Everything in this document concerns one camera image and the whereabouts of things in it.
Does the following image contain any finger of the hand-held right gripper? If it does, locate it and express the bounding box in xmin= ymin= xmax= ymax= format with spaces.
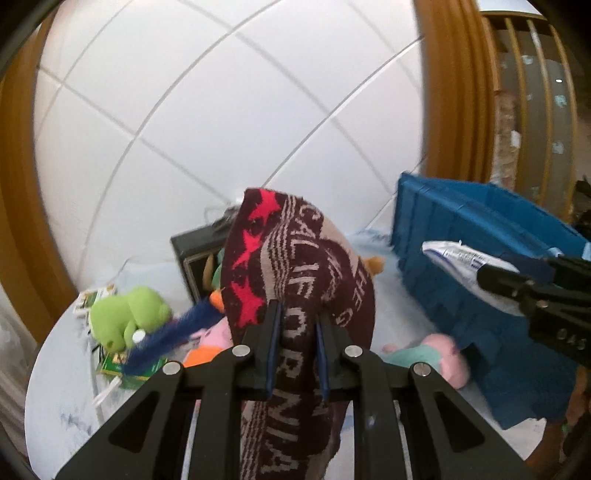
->
xmin=477 ymin=263 xmax=591 ymax=365
xmin=545 ymin=255 xmax=591 ymax=283

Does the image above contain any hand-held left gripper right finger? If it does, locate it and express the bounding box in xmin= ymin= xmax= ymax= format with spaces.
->
xmin=315 ymin=316 xmax=536 ymax=480

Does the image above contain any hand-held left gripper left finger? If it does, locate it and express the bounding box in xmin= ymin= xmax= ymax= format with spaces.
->
xmin=54 ymin=299 xmax=283 ymax=480

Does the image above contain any maroon patterned knit sock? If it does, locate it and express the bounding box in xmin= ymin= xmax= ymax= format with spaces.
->
xmin=218 ymin=187 xmax=377 ymax=480

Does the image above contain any pink pig plush toy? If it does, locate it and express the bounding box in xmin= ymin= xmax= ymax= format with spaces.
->
xmin=381 ymin=333 xmax=472 ymax=389

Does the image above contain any silver toothpaste tube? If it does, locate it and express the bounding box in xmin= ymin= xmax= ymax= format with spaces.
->
xmin=421 ymin=240 xmax=525 ymax=317

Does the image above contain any blue plastic bin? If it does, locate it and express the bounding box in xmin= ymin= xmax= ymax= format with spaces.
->
xmin=390 ymin=172 xmax=591 ymax=430

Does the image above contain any white desktop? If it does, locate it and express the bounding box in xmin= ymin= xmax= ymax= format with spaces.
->
xmin=27 ymin=226 xmax=561 ymax=480

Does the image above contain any pink and orange plush toy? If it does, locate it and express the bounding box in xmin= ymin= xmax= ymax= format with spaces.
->
xmin=184 ymin=318 xmax=234 ymax=367

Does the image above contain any small green dinosaur plush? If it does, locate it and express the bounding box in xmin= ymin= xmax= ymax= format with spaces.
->
xmin=203 ymin=251 xmax=229 ymax=312

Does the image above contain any black box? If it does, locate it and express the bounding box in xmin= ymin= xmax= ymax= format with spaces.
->
xmin=170 ymin=222 xmax=241 ymax=305

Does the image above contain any rolled patterned carpet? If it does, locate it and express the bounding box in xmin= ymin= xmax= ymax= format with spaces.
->
xmin=492 ymin=92 xmax=518 ymax=190

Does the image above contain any lime green plush toy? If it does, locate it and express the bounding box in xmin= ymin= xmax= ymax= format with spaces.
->
xmin=89 ymin=286 xmax=174 ymax=354

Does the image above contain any green card box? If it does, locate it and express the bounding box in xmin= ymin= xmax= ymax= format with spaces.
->
xmin=97 ymin=353 xmax=167 ymax=381

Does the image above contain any frosted glass sliding door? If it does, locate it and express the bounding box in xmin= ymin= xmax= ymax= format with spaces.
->
xmin=480 ymin=11 xmax=583 ymax=222

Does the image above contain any small white card box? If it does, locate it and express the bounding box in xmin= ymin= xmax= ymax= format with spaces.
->
xmin=76 ymin=286 xmax=118 ymax=317

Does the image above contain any wooden door frame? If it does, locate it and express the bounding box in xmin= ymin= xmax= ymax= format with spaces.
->
xmin=416 ymin=0 xmax=499 ymax=185
xmin=0 ymin=14 xmax=77 ymax=342

